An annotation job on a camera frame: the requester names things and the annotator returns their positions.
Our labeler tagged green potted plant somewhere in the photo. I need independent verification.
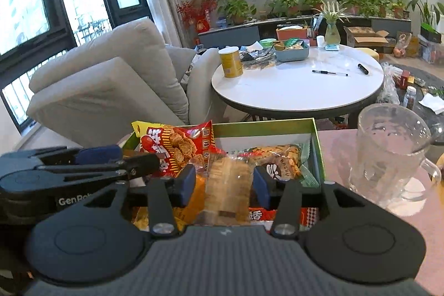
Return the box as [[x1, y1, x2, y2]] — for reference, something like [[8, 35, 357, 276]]
[[390, 0, 409, 20], [266, 0, 331, 18], [217, 0, 258, 26], [337, 0, 391, 18]]

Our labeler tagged dark round coffee table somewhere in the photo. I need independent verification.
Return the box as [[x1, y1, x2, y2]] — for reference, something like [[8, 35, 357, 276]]
[[379, 61, 444, 145]]

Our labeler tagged yellow canister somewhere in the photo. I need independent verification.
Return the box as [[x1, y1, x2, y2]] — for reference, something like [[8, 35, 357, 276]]
[[218, 46, 244, 78]]

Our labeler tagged grey television cabinet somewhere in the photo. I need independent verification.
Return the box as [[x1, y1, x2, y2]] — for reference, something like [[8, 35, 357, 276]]
[[197, 16, 414, 49]]

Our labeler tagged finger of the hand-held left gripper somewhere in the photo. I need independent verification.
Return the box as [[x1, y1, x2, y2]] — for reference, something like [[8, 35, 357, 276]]
[[44, 152, 162, 184], [36, 144, 124, 166]]

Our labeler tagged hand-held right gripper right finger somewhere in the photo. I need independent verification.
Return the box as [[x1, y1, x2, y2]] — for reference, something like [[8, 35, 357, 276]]
[[253, 165, 369, 239]]

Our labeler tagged black framed window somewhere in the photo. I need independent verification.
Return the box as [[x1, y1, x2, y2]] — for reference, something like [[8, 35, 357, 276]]
[[0, 0, 154, 131]]

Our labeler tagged mint green snack packet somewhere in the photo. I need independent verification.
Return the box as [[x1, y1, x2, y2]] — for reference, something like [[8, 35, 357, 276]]
[[242, 143, 320, 188]]

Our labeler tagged green cardboard box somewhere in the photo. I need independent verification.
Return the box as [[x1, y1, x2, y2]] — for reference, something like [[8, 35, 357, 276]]
[[120, 117, 327, 215]]

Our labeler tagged clear brown biscuit packet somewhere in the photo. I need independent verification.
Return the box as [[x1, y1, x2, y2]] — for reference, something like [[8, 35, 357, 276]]
[[204, 156, 256, 226]]

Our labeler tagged white napkin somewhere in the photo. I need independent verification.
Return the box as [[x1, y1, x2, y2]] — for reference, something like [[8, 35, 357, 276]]
[[418, 92, 444, 115]]

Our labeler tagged glass vase with plant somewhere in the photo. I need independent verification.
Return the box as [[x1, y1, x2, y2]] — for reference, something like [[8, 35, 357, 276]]
[[317, 0, 348, 47]]

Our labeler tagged orange snack packet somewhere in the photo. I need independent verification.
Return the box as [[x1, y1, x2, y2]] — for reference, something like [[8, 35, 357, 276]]
[[133, 174, 209, 231]]

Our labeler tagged blue-grey bowl of items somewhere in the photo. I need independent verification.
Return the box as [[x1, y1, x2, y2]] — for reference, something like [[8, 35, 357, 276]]
[[273, 40, 311, 63]]

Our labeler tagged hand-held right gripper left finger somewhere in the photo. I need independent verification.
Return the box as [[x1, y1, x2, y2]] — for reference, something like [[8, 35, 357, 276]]
[[69, 164, 197, 237]]

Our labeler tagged beige armchair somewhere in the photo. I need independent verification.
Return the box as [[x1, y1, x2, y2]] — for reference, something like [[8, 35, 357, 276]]
[[26, 17, 223, 148]]

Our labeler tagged black pen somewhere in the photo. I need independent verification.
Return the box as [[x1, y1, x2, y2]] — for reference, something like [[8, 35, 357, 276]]
[[312, 69, 349, 77]]

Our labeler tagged orange box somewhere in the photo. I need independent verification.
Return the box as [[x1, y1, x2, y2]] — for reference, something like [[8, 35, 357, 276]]
[[276, 24, 310, 41]]

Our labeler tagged tall plant in white pot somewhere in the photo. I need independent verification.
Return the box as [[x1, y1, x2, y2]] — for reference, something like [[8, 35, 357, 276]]
[[405, 0, 444, 30]]

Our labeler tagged green black box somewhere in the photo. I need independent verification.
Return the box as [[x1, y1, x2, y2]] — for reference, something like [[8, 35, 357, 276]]
[[419, 23, 443, 44]]

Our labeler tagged open cardboard box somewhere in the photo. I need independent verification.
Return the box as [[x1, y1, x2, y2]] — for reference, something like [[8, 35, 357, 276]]
[[343, 26, 391, 48]]

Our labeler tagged pink dotted tablecloth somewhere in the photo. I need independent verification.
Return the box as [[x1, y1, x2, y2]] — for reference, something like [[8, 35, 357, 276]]
[[316, 129, 444, 294]]

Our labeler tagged red white snack packet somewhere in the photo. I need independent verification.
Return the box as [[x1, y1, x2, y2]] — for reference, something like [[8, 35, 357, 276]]
[[247, 205, 320, 235]]

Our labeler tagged small spice bottle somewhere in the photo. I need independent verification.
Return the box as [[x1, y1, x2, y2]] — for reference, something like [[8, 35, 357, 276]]
[[402, 86, 417, 112]]

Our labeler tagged white round table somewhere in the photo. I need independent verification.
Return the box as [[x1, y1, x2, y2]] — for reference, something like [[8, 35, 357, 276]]
[[210, 44, 385, 120]]

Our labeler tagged red yellow fried snack packet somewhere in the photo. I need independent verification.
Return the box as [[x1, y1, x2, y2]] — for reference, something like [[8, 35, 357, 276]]
[[131, 120, 218, 179]]

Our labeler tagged bag of fruit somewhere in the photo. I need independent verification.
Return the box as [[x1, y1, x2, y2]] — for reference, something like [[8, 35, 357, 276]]
[[393, 33, 414, 58]]

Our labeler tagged glass mug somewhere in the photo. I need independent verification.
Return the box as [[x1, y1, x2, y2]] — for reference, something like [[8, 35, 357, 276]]
[[347, 104, 442, 212]]

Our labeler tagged red flower decoration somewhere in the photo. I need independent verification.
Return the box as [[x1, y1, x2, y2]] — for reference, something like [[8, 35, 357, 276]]
[[176, 0, 220, 34]]

